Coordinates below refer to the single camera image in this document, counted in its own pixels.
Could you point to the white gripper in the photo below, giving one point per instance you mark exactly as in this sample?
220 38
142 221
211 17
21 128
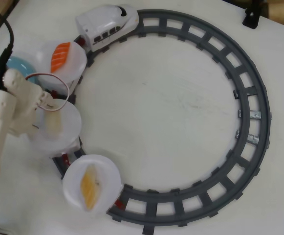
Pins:
49 113

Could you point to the cream white squid sushi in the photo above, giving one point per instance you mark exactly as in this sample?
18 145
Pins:
54 124

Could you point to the blue ceramic dish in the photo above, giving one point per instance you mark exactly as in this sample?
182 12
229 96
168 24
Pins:
19 64

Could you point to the orange salmon sushi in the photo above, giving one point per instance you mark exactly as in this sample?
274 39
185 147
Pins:
60 56

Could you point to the yellow egg sushi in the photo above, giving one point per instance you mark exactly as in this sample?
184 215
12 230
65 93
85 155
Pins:
91 187

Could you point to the white Shinkansen toy locomotive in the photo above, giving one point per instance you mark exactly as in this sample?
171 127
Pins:
100 24

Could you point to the white round plate wagon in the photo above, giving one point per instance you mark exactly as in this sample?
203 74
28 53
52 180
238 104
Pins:
75 61
71 122
107 176

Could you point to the red train coupler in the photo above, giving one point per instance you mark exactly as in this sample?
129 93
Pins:
65 158

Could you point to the small silver tape patch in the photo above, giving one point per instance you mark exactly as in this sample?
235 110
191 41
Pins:
239 113

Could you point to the grey circular toy train track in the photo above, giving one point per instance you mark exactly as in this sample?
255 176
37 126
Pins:
245 102

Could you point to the black table clamp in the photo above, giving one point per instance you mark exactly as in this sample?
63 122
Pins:
251 17

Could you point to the brown cardboard box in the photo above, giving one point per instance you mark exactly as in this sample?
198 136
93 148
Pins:
281 11

